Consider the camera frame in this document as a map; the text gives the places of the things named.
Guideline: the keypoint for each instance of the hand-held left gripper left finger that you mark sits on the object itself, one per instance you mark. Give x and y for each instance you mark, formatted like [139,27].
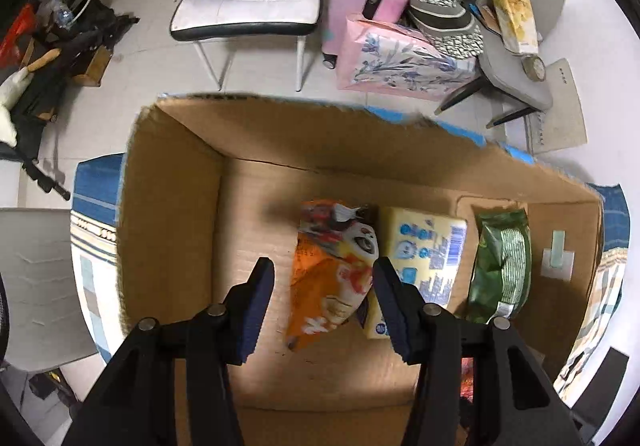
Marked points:
[255,311]

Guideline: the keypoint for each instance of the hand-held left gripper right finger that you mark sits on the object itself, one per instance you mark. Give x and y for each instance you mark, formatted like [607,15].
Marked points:
[395,311]

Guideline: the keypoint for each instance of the yellow tissue packet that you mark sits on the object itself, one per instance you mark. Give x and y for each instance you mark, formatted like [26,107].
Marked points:
[430,251]

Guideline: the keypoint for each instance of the orange snack packet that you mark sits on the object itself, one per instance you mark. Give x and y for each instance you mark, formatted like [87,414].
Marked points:
[330,271]

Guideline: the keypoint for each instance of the large cardboard box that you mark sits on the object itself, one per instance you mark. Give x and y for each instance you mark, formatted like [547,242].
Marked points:
[225,236]

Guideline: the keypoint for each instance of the green snack packet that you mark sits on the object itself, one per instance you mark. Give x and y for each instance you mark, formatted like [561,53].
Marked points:
[500,266]

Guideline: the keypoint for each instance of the blue patterned blanket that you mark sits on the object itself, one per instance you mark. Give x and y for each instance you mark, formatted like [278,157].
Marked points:
[95,206]

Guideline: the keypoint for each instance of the pink floral bag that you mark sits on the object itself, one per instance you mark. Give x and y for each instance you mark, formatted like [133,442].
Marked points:
[395,61]

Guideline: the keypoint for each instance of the grey floor mat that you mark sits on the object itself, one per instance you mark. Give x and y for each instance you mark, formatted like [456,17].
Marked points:
[560,106]

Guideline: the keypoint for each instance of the grey chair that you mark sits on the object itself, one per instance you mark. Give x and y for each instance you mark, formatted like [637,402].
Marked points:
[515,71]

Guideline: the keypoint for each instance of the tape roll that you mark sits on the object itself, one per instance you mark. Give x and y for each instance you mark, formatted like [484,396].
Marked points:
[534,68]

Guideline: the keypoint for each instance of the white cushioned bench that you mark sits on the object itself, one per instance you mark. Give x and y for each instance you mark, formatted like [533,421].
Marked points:
[245,11]

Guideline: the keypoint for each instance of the patterned cloth pile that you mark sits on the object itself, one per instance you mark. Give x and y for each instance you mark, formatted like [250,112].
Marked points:
[445,11]

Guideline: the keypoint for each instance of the white plush toy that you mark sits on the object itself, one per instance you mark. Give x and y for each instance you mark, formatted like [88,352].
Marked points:
[10,101]

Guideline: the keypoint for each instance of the yellow paper bag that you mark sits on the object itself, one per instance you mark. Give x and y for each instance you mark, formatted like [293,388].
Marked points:
[515,11]

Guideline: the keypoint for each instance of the dark clutter pile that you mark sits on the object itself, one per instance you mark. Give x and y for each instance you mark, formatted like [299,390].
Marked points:
[55,51]

